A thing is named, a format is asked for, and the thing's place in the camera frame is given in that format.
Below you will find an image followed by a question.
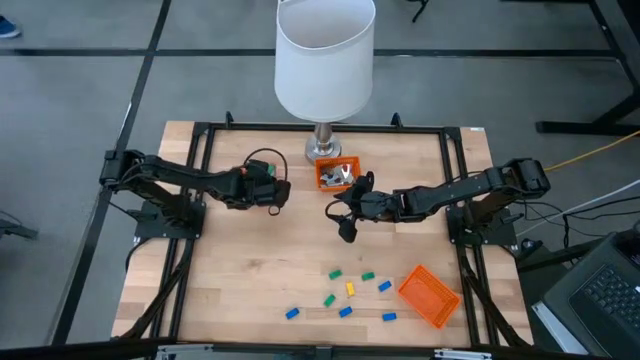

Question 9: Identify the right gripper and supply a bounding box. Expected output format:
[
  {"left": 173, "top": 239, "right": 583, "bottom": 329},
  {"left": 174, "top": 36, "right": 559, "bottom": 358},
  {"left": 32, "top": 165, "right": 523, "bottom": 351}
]
[{"left": 330, "top": 171, "right": 404, "bottom": 244}]

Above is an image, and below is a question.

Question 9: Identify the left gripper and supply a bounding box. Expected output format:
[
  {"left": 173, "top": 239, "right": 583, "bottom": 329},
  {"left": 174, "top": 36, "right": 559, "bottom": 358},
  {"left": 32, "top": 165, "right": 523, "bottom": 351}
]
[{"left": 227, "top": 158, "right": 292, "bottom": 211}]

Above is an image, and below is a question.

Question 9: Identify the white shade silver table lamp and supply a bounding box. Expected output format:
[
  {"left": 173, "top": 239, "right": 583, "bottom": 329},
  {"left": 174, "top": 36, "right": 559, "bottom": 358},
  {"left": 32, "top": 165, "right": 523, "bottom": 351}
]
[{"left": 273, "top": 0, "right": 377, "bottom": 166}]

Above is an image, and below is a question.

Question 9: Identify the black stand leg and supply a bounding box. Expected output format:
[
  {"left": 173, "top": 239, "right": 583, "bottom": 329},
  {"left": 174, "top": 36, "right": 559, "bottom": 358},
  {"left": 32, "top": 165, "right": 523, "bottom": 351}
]
[{"left": 407, "top": 0, "right": 431, "bottom": 24}]

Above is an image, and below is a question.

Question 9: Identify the black floor stand base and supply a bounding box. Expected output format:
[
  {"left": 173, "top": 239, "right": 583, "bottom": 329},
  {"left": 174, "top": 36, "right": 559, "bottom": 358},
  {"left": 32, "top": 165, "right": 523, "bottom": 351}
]
[{"left": 0, "top": 209, "right": 39, "bottom": 241}]

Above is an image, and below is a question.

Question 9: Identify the grey laptop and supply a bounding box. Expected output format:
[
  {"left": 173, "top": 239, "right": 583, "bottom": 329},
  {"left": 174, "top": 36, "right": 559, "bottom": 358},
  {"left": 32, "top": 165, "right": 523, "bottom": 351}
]
[{"left": 542, "top": 230, "right": 640, "bottom": 360}]

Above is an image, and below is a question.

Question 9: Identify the person's shoe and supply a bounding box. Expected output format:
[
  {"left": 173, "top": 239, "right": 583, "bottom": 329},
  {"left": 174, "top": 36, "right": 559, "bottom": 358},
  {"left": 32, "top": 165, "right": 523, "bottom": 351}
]
[{"left": 0, "top": 14, "right": 22, "bottom": 40}]

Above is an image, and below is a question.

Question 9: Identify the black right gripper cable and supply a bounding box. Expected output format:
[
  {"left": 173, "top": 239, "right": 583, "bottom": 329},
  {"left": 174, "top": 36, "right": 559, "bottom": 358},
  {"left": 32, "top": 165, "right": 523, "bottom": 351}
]
[{"left": 324, "top": 199, "right": 351, "bottom": 225}]

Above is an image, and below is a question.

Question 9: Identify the black aluminium table frame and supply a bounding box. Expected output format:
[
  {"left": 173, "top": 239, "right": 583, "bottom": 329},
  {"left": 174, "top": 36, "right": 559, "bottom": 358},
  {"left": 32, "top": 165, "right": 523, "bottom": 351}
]
[{"left": 112, "top": 110, "right": 534, "bottom": 351}]

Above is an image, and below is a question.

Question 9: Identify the silver metal bracket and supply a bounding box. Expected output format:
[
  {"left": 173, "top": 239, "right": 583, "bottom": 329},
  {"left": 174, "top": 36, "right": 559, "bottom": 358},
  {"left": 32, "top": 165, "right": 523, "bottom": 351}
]
[
  {"left": 433, "top": 348, "right": 494, "bottom": 360},
  {"left": 154, "top": 343, "right": 216, "bottom": 360}
]

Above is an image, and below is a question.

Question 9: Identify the white floor cable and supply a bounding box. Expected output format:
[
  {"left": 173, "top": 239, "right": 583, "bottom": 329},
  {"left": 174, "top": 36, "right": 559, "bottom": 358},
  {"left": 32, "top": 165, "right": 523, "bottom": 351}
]
[{"left": 517, "top": 179, "right": 640, "bottom": 236}]

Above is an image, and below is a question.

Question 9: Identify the black desk leg frame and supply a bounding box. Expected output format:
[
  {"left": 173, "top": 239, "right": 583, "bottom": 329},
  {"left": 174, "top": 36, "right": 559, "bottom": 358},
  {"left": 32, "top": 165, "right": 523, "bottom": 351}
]
[{"left": 534, "top": 0, "right": 640, "bottom": 137}]

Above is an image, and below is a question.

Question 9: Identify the yellow cable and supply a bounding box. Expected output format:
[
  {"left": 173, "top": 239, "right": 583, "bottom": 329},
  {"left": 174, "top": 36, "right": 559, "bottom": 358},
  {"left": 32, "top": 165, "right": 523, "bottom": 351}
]
[{"left": 543, "top": 129, "right": 640, "bottom": 173}]

